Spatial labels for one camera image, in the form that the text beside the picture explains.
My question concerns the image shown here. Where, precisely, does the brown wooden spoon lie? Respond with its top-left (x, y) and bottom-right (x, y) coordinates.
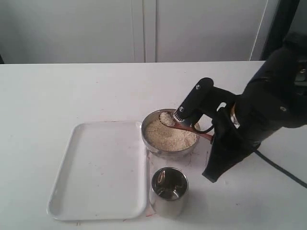
top-left (159, 112), bottom-right (213, 142)

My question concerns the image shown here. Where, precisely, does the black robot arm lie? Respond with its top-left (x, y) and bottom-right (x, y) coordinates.
top-left (174, 32), bottom-right (307, 183)

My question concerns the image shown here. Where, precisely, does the white rectangular plastic tray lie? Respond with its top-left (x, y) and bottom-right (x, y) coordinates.
top-left (47, 121), bottom-right (148, 221)

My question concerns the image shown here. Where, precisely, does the steel cup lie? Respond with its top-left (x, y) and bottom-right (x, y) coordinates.
top-left (149, 167), bottom-right (189, 218)

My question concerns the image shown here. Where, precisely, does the wide steel rice bowl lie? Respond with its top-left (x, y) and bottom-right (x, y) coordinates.
top-left (141, 109), bottom-right (199, 160)

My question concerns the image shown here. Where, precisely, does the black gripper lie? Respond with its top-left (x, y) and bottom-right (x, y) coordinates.
top-left (173, 78), bottom-right (252, 183)

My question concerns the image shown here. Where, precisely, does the white rice in bowl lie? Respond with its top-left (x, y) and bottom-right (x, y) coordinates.
top-left (145, 120), bottom-right (197, 152)

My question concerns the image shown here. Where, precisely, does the white cabinet behind table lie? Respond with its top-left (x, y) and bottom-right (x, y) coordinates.
top-left (0, 0), bottom-right (278, 64)

